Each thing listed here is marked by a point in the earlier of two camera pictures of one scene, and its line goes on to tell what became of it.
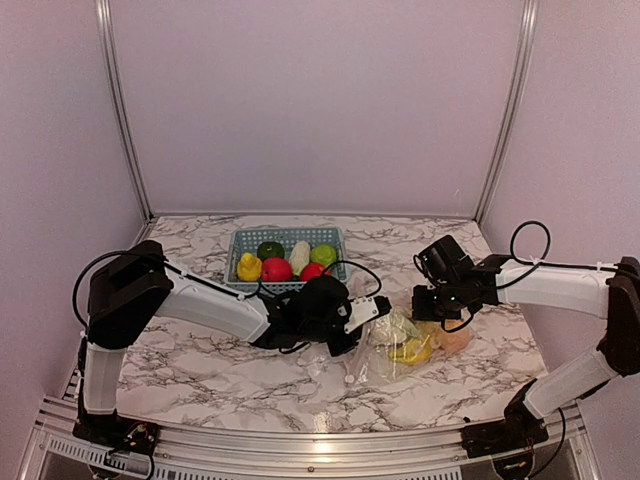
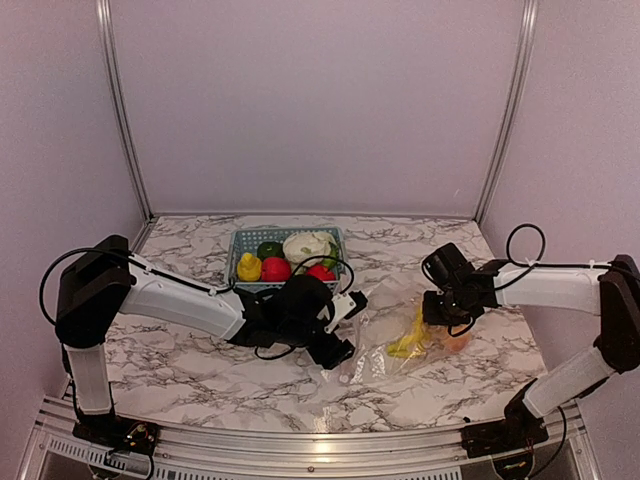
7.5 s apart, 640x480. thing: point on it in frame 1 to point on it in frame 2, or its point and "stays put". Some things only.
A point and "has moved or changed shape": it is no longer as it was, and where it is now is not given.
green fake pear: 324,254 stays put
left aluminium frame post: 108,56 stays put
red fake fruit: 313,270 stays put
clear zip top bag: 390,346 has moved or changed shape
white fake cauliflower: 394,329 to 304,245
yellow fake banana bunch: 414,352 has moved or changed shape
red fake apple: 276,270 stays put
